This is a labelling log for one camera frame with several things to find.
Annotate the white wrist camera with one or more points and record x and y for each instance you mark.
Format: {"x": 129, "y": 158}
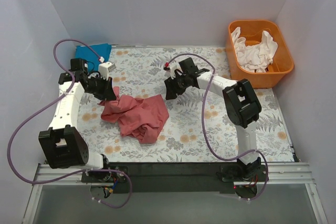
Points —
{"x": 105, "y": 69}
{"x": 171, "y": 68}

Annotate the folded blue t shirt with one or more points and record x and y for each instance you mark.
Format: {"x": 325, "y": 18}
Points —
{"x": 101, "y": 50}

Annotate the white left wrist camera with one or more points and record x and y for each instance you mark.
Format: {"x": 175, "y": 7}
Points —
{"x": 105, "y": 69}

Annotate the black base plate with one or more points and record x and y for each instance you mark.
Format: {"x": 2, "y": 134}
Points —
{"x": 117, "y": 179}

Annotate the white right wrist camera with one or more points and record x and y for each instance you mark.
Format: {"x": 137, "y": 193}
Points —
{"x": 171, "y": 68}

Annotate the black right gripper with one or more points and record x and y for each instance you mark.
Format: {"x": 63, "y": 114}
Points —
{"x": 172, "y": 86}

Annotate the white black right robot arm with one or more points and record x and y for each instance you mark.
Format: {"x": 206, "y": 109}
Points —
{"x": 241, "y": 103}

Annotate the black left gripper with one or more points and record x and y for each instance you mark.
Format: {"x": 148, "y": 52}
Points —
{"x": 104, "y": 89}

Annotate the white t shirts in basket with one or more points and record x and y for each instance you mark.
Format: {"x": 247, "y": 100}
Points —
{"x": 255, "y": 58}

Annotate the red t shirt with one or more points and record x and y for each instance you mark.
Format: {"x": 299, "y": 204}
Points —
{"x": 142, "y": 119}

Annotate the floral table mat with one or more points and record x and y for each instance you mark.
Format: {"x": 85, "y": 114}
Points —
{"x": 198, "y": 128}

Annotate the aluminium frame rail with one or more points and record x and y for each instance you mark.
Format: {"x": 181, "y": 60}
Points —
{"x": 277, "y": 173}

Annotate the orange plastic basket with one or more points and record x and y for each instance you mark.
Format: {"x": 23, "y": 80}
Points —
{"x": 252, "y": 31}

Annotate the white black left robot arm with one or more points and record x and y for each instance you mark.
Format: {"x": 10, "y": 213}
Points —
{"x": 62, "y": 143}

